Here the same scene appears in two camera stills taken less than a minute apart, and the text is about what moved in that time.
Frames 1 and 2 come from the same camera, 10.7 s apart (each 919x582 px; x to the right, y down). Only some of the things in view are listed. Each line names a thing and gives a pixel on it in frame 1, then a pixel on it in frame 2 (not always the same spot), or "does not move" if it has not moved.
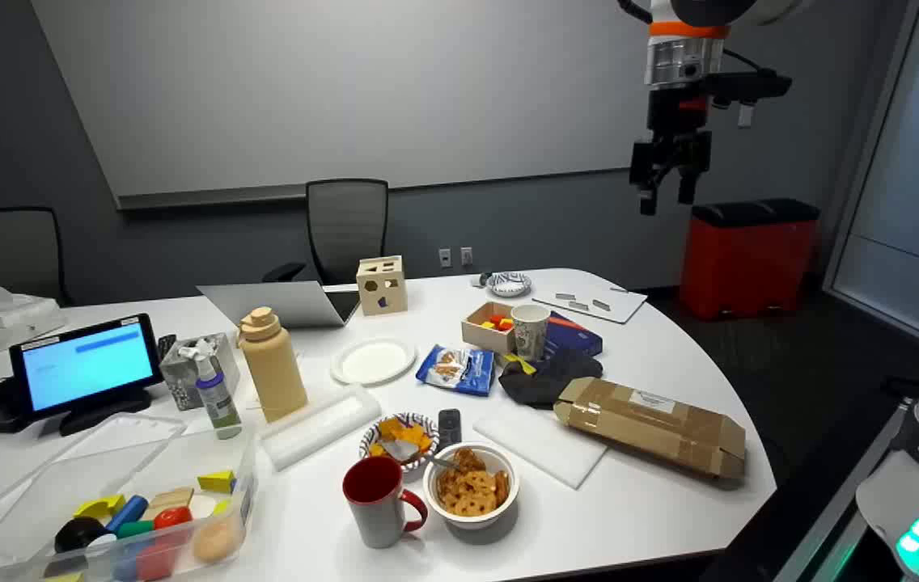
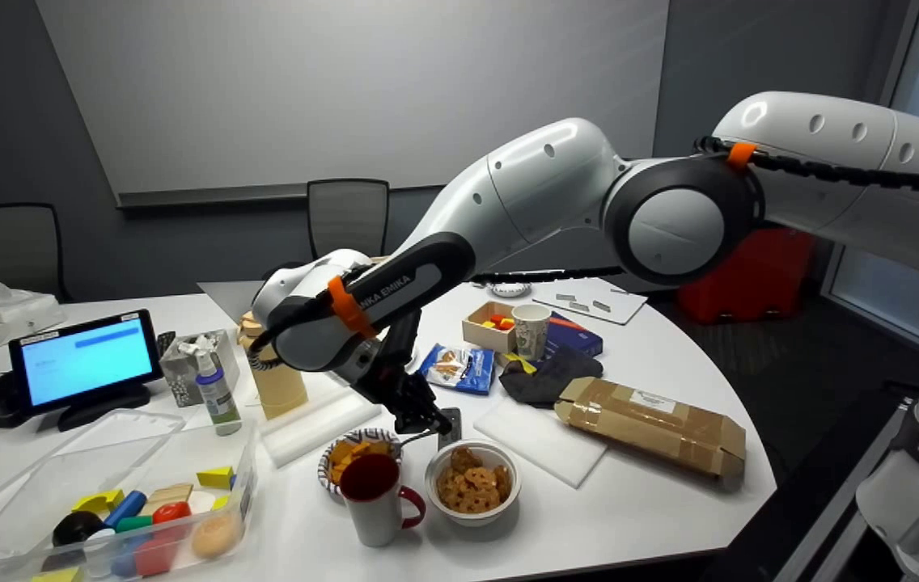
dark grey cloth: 548,381 does not move
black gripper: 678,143 -> 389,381
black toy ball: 75,536 does not move
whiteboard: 253,96 does not move
